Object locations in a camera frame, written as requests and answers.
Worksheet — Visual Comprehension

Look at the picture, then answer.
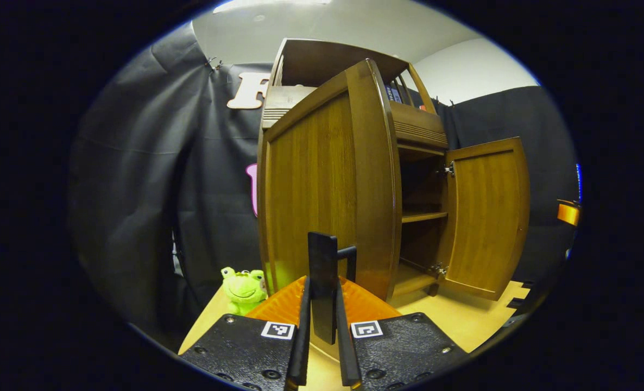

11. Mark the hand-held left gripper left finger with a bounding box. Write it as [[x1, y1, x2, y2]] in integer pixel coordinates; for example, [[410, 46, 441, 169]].
[[180, 276, 312, 391]]

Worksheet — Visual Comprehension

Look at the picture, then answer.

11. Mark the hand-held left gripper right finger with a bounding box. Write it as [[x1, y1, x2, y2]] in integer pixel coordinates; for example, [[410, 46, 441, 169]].
[[336, 276, 469, 391]]

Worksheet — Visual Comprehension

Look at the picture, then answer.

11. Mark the wooden cabinet door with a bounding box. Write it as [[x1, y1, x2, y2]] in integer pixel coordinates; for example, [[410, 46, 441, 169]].
[[257, 59, 404, 362], [436, 137, 531, 301]]

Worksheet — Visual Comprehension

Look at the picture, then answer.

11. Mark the wooden double-door shoe cabinet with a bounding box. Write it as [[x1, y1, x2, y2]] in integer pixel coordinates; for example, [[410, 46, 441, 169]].
[[260, 38, 450, 298]]

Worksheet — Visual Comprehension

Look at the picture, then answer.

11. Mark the green frog plush toy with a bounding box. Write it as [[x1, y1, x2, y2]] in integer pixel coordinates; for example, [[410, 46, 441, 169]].
[[220, 266, 268, 317]]

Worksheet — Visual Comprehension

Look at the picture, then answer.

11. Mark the wooden inner shelf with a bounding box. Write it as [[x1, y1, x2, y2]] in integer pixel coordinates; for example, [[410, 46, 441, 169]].
[[401, 211, 449, 224]]

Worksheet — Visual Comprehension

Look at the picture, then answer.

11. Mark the black backdrop cloth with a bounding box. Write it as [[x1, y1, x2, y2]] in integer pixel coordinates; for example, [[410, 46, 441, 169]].
[[67, 22, 580, 348]]

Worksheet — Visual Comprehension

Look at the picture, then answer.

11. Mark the ceiling light panel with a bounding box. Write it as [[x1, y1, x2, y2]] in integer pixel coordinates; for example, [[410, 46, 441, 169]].
[[213, 0, 333, 14]]

